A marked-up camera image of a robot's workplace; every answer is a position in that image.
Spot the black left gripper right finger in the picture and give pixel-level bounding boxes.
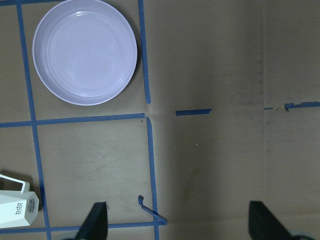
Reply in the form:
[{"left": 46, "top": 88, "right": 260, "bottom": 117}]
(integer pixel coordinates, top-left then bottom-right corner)
[{"left": 248, "top": 201, "right": 292, "bottom": 240}]

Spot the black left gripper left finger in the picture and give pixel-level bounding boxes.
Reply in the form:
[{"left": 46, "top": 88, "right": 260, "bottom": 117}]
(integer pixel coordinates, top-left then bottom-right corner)
[{"left": 75, "top": 202, "right": 108, "bottom": 240}]

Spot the white faceted cup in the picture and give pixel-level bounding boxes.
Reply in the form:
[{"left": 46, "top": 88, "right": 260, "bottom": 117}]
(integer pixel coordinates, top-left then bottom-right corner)
[{"left": 0, "top": 174, "right": 40, "bottom": 229}]

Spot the lavender round plate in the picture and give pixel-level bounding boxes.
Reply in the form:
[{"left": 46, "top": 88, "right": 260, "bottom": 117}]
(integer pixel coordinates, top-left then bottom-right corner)
[{"left": 32, "top": 0, "right": 138, "bottom": 106}]

